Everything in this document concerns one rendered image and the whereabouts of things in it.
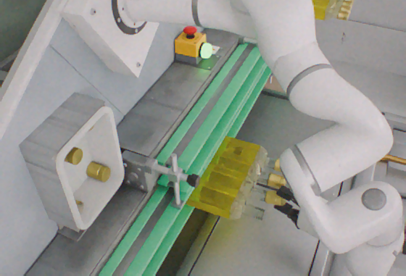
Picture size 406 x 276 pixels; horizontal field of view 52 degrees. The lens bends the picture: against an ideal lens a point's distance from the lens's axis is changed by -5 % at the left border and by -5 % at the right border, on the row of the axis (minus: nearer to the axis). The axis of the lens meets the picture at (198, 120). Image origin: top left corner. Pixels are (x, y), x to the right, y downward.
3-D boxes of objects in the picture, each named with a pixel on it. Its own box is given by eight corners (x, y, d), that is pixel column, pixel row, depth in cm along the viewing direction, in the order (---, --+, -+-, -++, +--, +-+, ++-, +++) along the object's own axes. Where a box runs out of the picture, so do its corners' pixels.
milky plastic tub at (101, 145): (50, 221, 89) (83, 235, 86) (19, 145, 74) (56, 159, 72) (95, 166, 101) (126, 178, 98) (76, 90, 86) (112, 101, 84)
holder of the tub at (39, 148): (55, 233, 93) (83, 246, 90) (18, 145, 75) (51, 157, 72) (97, 181, 105) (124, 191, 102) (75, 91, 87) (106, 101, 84)
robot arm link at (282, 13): (285, 109, 70) (276, 46, 57) (229, 17, 83) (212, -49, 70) (336, 86, 70) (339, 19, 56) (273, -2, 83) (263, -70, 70)
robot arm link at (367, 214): (363, 159, 80) (295, 195, 82) (353, 101, 64) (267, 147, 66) (412, 232, 71) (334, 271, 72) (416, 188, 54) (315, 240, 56)
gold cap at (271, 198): (267, 206, 108) (283, 208, 105) (263, 197, 106) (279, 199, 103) (272, 196, 110) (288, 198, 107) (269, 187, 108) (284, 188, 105)
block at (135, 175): (122, 186, 103) (148, 195, 101) (117, 159, 97) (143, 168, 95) (130, 176, 106) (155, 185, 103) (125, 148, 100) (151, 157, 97)
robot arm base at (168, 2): (100, -4, 77) (175, 1, 71) (125, -58, 80) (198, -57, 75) (135, 38, 91) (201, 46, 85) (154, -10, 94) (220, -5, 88)
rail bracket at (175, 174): (148, 200, 102) (196, 217, 98) (141, 150, 91) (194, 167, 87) (154, 191, 104) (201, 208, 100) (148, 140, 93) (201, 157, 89)
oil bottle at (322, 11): (283, 12, 189) (346, 25, 180) (284, 1, 186) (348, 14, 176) (286, 7, 193) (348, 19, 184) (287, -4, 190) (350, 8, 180)
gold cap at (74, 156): (53, 149, 81) (70, 156, 80) (64, 138, 84) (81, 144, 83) (56, 162, 84) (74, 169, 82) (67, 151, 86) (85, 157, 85)
